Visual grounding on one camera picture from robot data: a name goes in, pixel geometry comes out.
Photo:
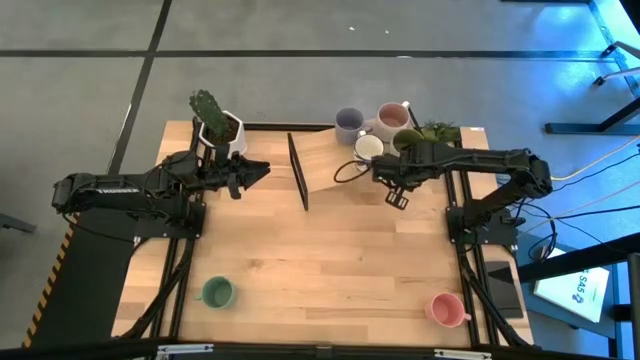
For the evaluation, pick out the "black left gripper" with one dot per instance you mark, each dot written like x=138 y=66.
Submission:
x=217 y=172

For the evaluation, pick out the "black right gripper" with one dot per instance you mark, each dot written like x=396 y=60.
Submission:
x=420 y=162

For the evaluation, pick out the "blue white floral mug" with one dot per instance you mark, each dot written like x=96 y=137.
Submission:
x=369 y=146

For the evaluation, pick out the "white mug with black lettering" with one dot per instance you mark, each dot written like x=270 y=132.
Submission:
x=406 y=137

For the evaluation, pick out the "white ribbed mug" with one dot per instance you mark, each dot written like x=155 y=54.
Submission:
x=393 y=120

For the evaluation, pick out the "lavender grey mug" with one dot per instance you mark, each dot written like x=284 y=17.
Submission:
x=349 y=125

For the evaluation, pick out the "green mug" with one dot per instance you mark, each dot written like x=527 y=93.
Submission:
x=218 y=292

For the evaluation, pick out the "pink mug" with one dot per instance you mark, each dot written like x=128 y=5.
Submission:
x=445 y=310

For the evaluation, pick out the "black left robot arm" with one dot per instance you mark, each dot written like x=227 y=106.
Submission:
x=100 y=192

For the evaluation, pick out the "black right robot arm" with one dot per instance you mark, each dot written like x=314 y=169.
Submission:
x=500 y=160

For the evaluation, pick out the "cactus in white pot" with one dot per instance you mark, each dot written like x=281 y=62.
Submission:
x=222 y=135

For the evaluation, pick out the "green succulent in dark pot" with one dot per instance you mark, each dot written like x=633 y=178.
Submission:
x=440 y=131

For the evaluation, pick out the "black tablet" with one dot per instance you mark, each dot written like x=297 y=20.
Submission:
x=504 y=290

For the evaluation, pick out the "black furniture base bar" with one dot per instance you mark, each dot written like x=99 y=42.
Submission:
x=575 y=128

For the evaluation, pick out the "black platform with hazard stripes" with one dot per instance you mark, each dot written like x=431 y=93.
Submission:
x=85 y=280

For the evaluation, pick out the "black desk beam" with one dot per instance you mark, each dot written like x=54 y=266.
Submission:
x=575 y=260

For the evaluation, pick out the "white printed sign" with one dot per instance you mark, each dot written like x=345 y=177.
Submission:
x=570 y=290

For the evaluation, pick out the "grey furniture leg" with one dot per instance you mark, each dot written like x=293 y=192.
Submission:
x=17 y=223

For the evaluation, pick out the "black rig crossbar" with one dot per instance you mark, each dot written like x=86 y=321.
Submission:
x=75 y=352

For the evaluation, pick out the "chair base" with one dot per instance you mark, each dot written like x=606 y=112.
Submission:
x=609 y=50

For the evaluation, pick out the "black aluminium rig frame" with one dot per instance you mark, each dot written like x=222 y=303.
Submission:
x=265 y=127

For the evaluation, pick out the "wooden shelf with black frame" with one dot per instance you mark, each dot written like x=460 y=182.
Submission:
x=320 y=165

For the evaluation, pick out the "silver metal bracket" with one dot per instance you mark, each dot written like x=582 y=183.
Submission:
x=185 y=350
x=462 y=354

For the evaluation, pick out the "black upright post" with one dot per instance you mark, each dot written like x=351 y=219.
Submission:
x=634 y=310

